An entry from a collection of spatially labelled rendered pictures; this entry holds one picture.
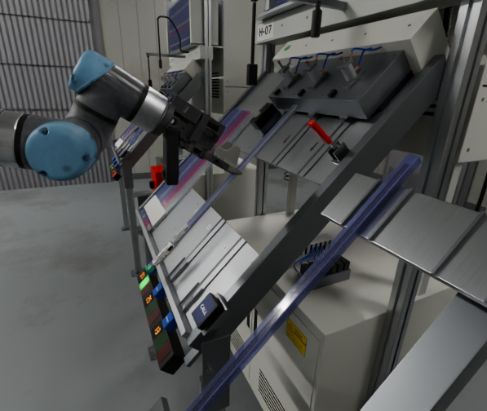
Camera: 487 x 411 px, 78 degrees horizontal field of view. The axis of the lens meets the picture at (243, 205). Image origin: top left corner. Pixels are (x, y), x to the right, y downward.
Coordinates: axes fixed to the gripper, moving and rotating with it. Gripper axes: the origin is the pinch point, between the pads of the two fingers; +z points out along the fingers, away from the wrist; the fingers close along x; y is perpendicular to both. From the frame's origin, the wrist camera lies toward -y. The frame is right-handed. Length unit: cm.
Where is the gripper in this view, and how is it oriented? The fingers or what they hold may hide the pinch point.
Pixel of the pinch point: (234, 172)
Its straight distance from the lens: 69.4
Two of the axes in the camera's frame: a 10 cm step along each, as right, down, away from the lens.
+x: -4.2, -3.3, 8.4
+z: 7.5, 3.9, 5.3
